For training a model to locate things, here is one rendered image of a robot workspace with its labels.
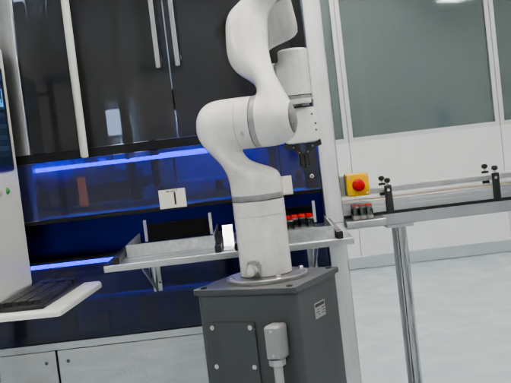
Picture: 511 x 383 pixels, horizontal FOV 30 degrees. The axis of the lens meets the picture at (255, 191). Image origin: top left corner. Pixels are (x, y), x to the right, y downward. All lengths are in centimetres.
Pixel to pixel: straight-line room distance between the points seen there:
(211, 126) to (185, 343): 111
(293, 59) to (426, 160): 518
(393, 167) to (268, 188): 559
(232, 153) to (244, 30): 29
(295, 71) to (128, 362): 111
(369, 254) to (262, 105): 566
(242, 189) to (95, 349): 114
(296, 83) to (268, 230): 61
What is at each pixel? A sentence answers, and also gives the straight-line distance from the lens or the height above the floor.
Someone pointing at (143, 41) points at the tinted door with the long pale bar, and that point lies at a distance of 306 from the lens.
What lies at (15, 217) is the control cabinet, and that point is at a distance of 297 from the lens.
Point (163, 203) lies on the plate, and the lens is 304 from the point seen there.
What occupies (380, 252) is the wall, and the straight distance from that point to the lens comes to 776.
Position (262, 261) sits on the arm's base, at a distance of 216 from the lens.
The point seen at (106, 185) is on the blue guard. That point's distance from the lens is 306.
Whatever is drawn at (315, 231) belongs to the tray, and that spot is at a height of 91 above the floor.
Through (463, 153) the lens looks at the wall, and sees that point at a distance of 782.
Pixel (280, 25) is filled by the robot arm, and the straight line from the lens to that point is 255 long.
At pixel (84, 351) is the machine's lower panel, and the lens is 315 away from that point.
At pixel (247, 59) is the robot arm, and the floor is 137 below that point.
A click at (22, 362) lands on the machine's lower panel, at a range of 320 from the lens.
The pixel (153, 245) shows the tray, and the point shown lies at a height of 90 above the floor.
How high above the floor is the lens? 120
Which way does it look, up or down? 4 degrees down
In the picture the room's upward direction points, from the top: 7 degrees counter-clockwise
